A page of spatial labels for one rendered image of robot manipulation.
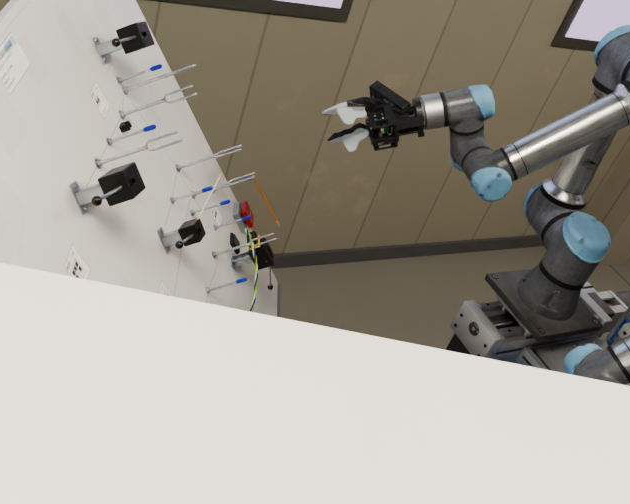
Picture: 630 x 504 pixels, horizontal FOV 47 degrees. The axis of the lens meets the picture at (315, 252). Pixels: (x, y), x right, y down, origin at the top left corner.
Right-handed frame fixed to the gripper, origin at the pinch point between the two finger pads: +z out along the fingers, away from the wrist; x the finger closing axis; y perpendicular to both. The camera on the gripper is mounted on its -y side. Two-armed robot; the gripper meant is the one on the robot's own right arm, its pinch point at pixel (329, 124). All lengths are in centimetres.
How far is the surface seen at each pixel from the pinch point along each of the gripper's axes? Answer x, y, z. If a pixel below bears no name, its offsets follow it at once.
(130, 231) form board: -25, 40, 35
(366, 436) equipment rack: -77, 100, 0
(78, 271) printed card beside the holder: -38, 56, 37
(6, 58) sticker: -57, 34, 40
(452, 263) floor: 223, -100, -51
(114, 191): -43, 48, 30
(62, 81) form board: -46, 26, 38
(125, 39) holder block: -41, 13, 31
